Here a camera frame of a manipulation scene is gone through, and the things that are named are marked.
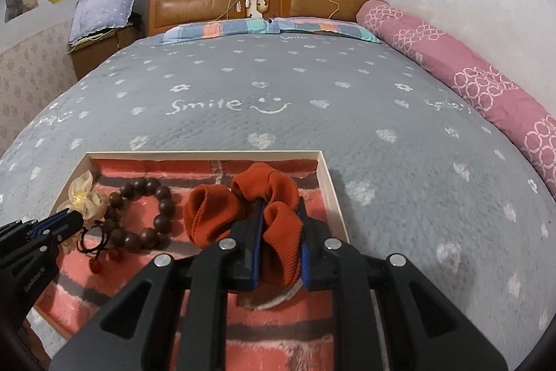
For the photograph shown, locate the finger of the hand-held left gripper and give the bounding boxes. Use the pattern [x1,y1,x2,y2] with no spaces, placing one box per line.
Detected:
[50,198,267,371]
[26,215,84,251]

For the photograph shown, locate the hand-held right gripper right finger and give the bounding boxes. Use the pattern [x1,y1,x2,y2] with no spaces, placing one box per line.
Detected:
[297,196,509,371]

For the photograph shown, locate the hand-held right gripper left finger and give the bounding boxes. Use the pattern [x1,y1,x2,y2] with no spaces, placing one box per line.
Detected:
[50,198,267,371]

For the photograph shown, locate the black hair tie red beads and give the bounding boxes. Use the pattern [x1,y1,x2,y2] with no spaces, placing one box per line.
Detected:
[77,220,127,274]

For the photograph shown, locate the cream flower hair clip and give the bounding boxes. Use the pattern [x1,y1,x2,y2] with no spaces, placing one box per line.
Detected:
[56,170,109,255]

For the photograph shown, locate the white bangle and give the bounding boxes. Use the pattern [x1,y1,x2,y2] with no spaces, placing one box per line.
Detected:
[240,279,303,311]

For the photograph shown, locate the orange fabric scrunchie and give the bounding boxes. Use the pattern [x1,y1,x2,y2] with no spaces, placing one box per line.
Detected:
[182,162,305,287]

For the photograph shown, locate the beige tray with red lining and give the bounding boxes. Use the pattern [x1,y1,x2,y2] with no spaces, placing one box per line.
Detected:
[30,151,374,371]

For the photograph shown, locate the brown wooden bead bracelet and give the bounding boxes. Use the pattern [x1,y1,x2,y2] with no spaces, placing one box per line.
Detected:
[104,177,177,252]

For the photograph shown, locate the grey flower print blanket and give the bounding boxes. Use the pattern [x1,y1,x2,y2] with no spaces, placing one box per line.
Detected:
[0,30,556,371]

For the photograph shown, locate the wooden nightstand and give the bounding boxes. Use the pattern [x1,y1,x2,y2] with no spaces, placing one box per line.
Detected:
[67,25,144,81]

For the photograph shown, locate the purple dotted pillow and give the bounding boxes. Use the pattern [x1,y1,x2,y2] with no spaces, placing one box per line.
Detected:
[68,0,144,46]

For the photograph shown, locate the plaid pillow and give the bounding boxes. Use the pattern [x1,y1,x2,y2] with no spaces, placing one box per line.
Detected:
[271,16,383,45]
[160,17,279,46]

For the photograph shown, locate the pink rolled quilt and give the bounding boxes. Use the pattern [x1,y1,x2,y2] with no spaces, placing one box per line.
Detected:
[355,0,556,198]

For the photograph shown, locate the grey cats wall sticker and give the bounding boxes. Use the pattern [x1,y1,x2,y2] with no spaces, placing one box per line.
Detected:
[4,0,42,23]

